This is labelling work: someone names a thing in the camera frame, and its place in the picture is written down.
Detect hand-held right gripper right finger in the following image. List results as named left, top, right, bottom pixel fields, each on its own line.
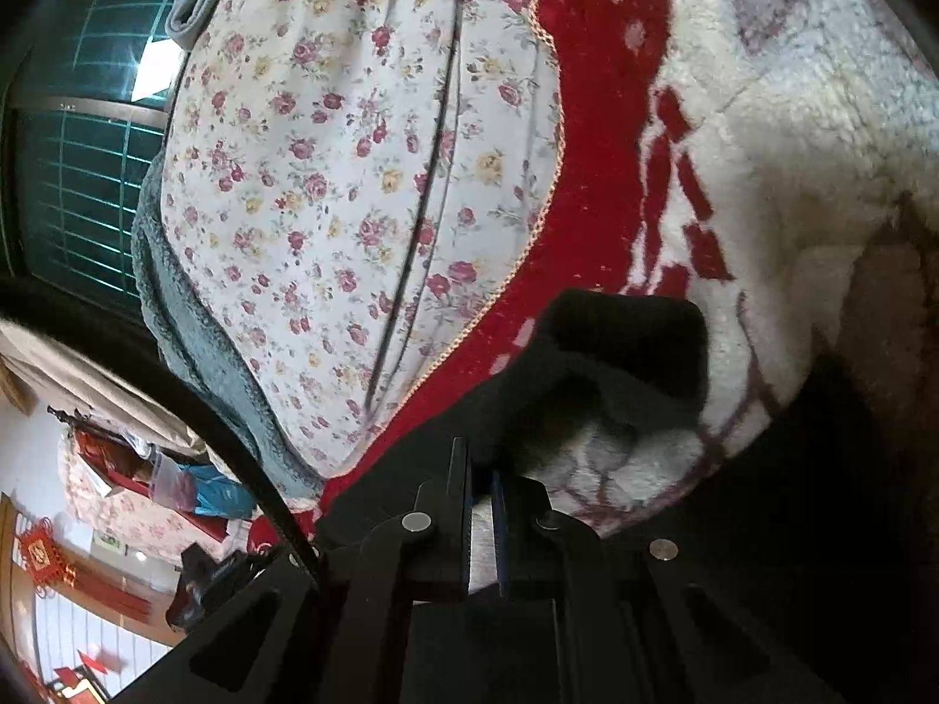
left=490, top=471, right=845, bottom=704

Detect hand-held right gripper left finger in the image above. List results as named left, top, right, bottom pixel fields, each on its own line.
left=110, top=438, right=475, bottom=704

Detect black pants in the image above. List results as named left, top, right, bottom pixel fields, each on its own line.
left=315, top=289, right=903, bottom=704

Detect blue bag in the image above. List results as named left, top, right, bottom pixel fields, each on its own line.
left=192, top=465, right=258, bottom=518

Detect floral fabric cover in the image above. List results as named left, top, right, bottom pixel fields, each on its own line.
left=62, top=432, right=221, bottom=566

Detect clear plastic bag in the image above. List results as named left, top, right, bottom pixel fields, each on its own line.
left=150, top=451, right=202, bottom=510

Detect red knot ornament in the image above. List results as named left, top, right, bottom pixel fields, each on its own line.
left=18, top=517, right=78, bottom=588

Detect red hanging cloth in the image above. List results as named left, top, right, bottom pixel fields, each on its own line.
left=73, top=431, right=155, bottom=492

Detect teal fleece jacket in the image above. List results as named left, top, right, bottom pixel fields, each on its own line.
left=132, top=154, right=327, bottom=510

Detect beige curtain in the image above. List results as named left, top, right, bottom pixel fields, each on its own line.
left=0, top=319, right=214, bottom=456

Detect floral quilt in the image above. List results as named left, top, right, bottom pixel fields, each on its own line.
left=157, top=0, right=580, bottom=481

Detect window with metal grille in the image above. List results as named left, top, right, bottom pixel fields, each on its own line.
left=0, top=0, right=184, bottom=302

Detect red and white plush blanket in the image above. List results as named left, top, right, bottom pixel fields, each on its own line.
left=315, top=0, right=939, bottom=540

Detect black braided cable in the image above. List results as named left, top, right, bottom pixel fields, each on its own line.
left=0, top=286, right=324, bottom=580

